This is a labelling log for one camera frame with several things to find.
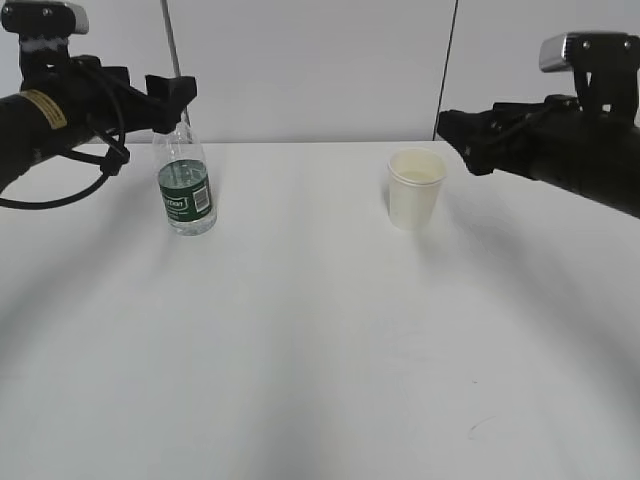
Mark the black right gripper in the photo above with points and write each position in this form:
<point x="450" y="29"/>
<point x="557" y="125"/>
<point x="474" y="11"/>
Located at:
<point x="513" y="137"/>

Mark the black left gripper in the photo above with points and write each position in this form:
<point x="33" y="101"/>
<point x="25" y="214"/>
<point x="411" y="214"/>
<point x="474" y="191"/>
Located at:
<point x="68" y="106"/>

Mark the white paper cup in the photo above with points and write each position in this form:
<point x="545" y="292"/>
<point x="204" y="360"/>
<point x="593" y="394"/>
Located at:
<point x="415" y="179"/>

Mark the clear green-label water bottle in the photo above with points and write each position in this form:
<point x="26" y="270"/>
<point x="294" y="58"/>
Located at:
<point x="183" y="179"/>

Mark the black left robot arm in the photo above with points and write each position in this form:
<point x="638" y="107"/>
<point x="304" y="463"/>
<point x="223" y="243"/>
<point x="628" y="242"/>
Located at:
<point x="15" y="161"/>

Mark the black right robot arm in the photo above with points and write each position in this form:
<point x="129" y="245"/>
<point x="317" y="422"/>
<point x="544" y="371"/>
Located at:
<point x="601" y="185"/>

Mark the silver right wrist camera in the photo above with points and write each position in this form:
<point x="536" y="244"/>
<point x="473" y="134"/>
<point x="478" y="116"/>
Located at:
<point x="605" y="66"/>

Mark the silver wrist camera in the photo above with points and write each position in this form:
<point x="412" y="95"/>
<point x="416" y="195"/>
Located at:
<point x="43" y="29"/>
<point x="605" y="66"/>

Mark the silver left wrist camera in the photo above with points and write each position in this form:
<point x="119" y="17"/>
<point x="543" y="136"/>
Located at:
<point x="43" y="29"/>

